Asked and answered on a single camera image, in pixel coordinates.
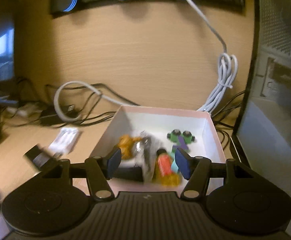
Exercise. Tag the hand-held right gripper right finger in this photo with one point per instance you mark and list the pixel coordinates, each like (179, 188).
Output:
(183, 165)

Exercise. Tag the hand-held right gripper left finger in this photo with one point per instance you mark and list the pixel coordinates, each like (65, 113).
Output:
(114, 161)

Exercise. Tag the orange toy figure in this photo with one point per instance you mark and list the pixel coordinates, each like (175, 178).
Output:
(128, 145)

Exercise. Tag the green toy car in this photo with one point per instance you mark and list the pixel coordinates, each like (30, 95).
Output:
(180, 138)

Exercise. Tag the clear plastic bag of screws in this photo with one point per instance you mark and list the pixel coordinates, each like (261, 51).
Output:
(148, 152)

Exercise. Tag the pink cardboard box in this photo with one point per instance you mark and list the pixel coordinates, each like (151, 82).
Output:
(158, 120)

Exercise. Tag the white battery charger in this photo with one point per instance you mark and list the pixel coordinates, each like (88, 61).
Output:
(65, 140)

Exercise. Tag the black power adapter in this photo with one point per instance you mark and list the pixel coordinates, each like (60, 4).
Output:
(58, 116)

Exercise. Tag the black rectangular device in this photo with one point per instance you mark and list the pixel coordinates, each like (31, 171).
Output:
(39, 157)

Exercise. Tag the white power strip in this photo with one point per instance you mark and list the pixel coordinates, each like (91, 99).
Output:
(23, 110)

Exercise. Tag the computer tower case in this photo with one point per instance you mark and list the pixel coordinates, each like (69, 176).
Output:
(275, 80)

